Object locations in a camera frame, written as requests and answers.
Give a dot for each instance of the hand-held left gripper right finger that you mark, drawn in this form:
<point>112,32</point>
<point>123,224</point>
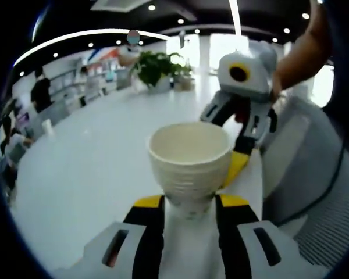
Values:
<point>229,250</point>

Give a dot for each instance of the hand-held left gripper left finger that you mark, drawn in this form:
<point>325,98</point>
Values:
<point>148,250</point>

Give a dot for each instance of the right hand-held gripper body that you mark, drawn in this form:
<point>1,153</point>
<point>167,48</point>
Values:
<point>256,78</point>

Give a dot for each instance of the white paper cup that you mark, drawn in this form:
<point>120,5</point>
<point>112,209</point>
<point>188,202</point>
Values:
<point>47,128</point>

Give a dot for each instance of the small plant in beige pot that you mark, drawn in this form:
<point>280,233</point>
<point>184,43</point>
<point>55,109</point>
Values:
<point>186,82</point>

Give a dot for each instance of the grey office chair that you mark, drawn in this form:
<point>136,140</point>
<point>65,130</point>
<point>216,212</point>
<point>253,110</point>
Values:
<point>302,151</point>

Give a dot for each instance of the curved ceiling light strip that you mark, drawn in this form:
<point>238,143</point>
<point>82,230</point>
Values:
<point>235,17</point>
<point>75,35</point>

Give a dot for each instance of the green potted plant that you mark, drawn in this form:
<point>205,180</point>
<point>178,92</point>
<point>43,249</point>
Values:
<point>152,68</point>

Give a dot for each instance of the person's dark clothing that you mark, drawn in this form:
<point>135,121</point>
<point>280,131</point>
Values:
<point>344,87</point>

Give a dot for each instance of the group of ceiling downlights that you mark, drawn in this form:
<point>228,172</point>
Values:
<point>181,21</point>

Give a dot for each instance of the ceiling air vent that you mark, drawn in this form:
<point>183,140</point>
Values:
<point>113,4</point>

